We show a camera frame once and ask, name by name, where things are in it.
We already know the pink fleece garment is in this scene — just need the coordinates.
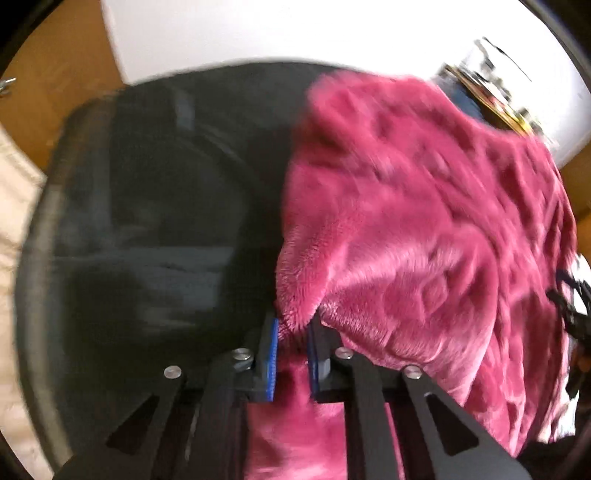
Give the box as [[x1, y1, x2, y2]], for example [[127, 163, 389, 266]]
[[246, 72, 577, 479]]

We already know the brown wooden wardrobe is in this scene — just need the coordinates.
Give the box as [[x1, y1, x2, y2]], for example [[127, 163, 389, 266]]
[[560, 143, 591, 260]]

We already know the black bed cover sheet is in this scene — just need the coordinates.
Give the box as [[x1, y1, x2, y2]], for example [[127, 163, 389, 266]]
[[14, 62, 332, 468]]

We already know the wooden desk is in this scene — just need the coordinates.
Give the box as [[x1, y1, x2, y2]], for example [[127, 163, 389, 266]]
[[436, 64, 559, 151]]

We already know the cream curtain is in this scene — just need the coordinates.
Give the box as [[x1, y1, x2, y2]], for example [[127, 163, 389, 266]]
[[0, 124, 54, 480]]

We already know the silver door knob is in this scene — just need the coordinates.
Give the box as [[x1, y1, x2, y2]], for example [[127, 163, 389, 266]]
[[0, 77, 16, 97]]

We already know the brown wooden door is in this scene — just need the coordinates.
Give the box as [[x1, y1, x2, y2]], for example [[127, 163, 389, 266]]
[[1, 1, 124, 170]]

